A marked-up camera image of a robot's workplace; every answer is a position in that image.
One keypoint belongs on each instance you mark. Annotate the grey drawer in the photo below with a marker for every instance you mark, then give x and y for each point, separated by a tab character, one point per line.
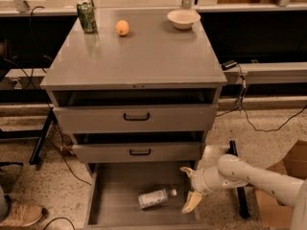
136	118
143	152
113	204

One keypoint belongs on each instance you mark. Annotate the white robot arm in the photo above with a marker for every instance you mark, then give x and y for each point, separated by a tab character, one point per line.
233	172

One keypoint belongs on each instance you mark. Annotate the grey top drawer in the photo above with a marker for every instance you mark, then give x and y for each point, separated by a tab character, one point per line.
136	118

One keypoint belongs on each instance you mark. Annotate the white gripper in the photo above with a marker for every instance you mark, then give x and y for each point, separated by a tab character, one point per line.
199	181

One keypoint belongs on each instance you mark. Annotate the black power adapter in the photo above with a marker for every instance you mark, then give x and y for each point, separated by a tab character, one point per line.
229	64

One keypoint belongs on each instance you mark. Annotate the beige sneaker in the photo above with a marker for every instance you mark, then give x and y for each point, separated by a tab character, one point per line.
22	215

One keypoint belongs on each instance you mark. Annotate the cardboard box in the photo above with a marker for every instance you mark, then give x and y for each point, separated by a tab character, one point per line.
273	214

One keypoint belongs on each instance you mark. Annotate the black table leg left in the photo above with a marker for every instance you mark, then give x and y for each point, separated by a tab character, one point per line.
35	159

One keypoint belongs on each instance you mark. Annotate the clear plastic water bottle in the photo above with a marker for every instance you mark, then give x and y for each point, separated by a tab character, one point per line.
155	198

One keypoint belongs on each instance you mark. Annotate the grey bottom drawer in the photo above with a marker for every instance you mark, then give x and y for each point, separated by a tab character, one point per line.
113	204

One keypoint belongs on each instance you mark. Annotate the green soda can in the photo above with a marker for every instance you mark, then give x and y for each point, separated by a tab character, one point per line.
86	16

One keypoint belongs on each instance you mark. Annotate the grey middle drawer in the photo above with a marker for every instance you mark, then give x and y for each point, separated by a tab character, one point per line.
143	152

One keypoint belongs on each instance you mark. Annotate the grey drawer cabinet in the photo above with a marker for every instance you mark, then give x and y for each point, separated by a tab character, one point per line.
154	64

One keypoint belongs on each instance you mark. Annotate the orange fruit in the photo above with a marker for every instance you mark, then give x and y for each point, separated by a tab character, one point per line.
122	27

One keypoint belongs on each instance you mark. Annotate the white bowl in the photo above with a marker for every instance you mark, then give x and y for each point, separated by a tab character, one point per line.
183	19

